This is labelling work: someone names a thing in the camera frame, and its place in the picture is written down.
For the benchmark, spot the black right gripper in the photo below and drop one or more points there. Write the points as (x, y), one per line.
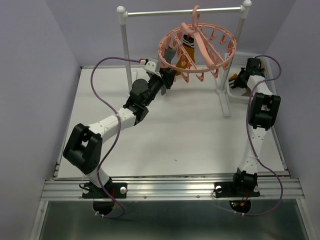
(237, 81)

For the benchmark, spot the mustard brown striped sock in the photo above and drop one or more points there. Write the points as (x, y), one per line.
(188, 44)

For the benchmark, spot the white drying rack stand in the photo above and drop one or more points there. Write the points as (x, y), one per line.
(243, 10)

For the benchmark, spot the aluminium mounting rail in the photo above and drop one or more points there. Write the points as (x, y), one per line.
(175, 188)

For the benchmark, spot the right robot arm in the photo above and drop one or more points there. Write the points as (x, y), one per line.
(262, 110)

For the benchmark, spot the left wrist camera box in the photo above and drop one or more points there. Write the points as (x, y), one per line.
(153, 66)

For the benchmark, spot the pink round clip hanger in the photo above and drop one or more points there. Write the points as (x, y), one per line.
(214, 46)

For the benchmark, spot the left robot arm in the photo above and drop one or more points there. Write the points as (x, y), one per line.
(84, 146)

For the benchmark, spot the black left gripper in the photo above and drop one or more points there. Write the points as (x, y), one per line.
(167, 77)

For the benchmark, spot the white plastic basket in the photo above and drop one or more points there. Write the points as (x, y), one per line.
(237, 95)

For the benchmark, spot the beige sock in basket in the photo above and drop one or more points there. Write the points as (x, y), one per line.
(247, 94)

